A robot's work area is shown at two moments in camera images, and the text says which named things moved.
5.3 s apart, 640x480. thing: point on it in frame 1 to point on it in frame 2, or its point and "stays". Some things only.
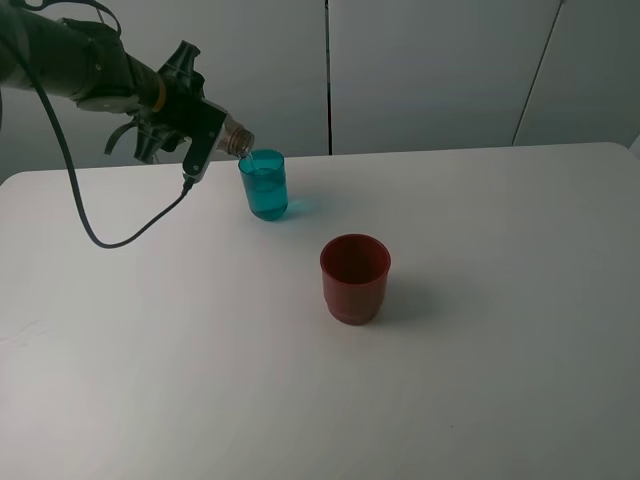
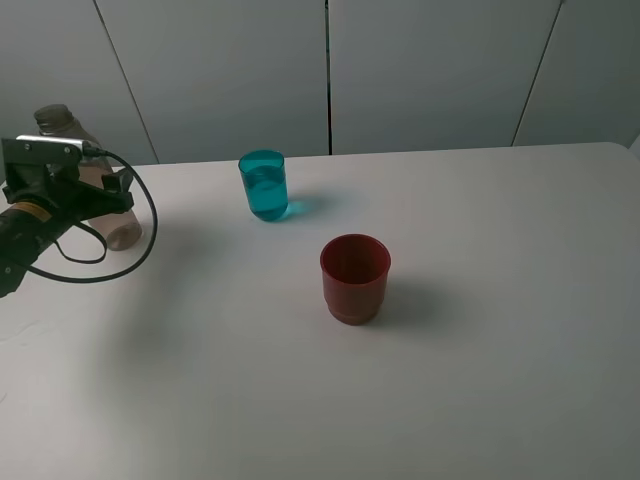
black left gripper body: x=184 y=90 to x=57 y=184
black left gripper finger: x=181 y=64 to x=118 y=181
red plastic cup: x=354 y=268 stays
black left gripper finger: x=152 y=138 to x=90 y=200
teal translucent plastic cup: x=265 y=179 stays
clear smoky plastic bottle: x=236 y=138 to x=121 y=227
